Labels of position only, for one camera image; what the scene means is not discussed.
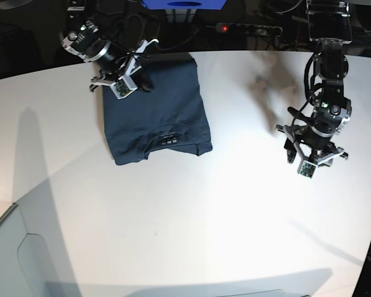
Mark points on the dark blue T-shirt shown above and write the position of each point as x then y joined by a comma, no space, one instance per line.
171,116

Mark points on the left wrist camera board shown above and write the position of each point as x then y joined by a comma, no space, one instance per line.
307,169

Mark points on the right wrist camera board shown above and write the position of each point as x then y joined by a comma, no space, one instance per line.
123,87

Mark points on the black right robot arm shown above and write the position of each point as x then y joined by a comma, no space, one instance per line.
95,36

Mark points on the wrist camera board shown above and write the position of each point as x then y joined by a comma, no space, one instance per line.
307,169
123,87

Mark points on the blue box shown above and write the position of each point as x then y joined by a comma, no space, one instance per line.
183,4

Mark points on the metal stand legs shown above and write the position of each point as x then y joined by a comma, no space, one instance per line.
180,16

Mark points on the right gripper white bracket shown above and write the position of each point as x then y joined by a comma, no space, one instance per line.
112,67

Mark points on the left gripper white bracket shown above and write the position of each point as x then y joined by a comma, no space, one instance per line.
302,141

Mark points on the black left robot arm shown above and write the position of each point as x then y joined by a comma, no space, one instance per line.
326,69

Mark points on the black power strip red switch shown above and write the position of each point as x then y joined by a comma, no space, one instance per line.
249,29

